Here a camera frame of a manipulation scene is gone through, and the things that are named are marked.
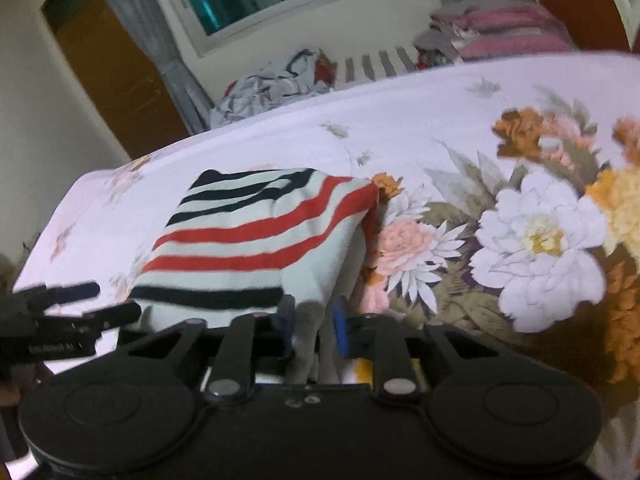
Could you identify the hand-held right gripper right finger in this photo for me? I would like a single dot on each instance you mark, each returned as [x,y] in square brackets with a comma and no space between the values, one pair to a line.
[341,330]

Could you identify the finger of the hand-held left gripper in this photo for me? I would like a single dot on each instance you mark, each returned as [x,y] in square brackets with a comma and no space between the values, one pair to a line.
[112,314]
[75,291]

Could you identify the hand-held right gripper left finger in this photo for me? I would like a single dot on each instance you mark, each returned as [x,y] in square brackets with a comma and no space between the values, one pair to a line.
[285,327]

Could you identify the red black striped white sweater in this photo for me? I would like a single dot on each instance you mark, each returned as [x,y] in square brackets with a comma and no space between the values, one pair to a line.
[250,240]

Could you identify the pile of grey clothes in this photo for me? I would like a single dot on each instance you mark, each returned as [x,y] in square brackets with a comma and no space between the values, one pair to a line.
[265,90]

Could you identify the brown wooden door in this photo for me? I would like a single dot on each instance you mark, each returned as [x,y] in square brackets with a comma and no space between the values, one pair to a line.
[115,85]

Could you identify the floral bed sheet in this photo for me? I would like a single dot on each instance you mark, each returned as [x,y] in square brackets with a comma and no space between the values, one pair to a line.
[450,125]

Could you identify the red cloth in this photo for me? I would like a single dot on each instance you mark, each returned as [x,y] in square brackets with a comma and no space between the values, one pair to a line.
[326,69]

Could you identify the grey white striped cloth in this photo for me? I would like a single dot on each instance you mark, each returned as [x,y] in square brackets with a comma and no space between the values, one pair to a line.
[375,67]

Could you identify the colourful patterned cloth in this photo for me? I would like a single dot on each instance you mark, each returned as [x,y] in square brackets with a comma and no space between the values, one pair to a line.
[437,57]

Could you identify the stack of pink grey bedding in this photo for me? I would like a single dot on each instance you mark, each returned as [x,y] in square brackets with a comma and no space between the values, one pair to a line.
[505,30]

